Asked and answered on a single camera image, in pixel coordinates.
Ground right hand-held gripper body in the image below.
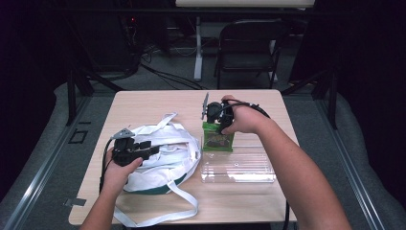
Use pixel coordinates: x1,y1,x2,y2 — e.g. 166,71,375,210
200,92,235,134

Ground aluminium floor rail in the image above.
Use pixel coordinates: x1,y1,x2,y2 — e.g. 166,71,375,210
314,95,387,230
2,95,92,230

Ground person's left hand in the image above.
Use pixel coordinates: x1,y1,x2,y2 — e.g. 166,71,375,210
101,149,145,197

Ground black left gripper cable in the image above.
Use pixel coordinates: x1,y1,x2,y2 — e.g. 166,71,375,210
99,138,115,195

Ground green snack packet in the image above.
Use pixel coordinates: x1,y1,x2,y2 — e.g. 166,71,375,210
201,121,236,153

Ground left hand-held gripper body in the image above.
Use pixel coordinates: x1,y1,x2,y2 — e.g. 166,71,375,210
110,127,146,168

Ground clear plastic box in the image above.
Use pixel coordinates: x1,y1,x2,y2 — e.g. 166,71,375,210
199,135,278,184

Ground white tote bag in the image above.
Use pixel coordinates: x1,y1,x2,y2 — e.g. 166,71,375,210
112,111,203,229

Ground white desk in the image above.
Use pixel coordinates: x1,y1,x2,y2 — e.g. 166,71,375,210
174,0,316,82

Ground grey metal bracket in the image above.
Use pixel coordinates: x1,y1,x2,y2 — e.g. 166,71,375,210
64,197,87,207

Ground dark equipment with red light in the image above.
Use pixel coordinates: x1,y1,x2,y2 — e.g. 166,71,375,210
119,12,143,70

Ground black frame stand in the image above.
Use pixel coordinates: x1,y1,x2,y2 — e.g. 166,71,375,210
65,67,124,127
280,67,340,130

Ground black floor cables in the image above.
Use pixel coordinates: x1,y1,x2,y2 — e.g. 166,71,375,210
139,61,206,91

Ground person's right hand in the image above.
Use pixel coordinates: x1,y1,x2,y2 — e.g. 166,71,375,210
220,94,273,135

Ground black folding chair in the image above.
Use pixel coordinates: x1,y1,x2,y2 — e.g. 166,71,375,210
214,18,291,91

